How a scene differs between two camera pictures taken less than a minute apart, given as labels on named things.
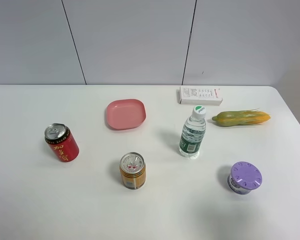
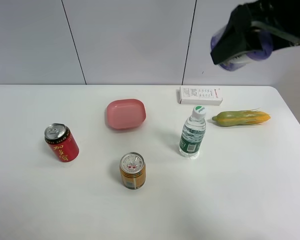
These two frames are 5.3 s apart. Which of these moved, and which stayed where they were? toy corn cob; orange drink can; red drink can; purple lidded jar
Moved: purple lidded jar
Stayed: toy corn cob; orange drink can; red drink can
